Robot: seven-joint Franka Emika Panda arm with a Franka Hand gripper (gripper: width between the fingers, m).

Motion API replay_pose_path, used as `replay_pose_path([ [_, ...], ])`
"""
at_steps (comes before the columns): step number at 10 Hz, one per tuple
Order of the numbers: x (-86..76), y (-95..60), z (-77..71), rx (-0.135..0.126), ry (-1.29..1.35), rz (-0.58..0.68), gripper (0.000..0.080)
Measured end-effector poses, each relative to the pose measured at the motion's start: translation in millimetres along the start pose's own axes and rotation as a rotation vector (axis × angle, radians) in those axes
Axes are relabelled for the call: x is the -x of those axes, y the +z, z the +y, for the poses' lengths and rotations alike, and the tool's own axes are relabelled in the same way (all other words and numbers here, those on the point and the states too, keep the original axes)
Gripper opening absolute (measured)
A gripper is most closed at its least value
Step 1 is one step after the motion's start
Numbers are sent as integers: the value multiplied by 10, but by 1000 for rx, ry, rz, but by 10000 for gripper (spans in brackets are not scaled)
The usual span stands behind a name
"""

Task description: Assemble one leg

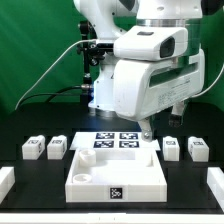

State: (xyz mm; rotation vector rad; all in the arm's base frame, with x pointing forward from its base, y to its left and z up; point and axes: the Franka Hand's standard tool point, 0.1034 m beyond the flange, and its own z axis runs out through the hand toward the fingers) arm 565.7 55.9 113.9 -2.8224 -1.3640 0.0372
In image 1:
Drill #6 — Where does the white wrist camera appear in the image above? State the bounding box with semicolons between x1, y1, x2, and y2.
114;26;188;61

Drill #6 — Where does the white right obstacle block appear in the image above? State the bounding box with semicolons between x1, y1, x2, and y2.
207;167;224;212

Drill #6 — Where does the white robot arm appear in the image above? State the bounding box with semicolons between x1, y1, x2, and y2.
73;0;224;141

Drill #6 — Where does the paper sheet with tags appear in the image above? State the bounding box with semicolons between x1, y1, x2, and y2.
70;132;160;151

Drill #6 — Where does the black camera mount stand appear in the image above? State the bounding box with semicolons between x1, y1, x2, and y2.
76;20;115;88

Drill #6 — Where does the white left obstacle block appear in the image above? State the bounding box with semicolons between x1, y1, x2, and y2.
0;167;15;204

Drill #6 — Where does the white front rail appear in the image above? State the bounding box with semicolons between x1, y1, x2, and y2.
0;213;224;224

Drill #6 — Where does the white obstacle block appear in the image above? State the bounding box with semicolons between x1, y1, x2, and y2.
207;167;224;212
0;167;15;204

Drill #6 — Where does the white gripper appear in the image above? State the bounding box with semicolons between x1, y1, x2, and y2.
113;50;205;142

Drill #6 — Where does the black cable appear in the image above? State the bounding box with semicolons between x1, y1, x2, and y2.
15;84;94;111

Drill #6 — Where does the grey cable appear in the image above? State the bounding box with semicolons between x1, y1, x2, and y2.
14;39;98;111

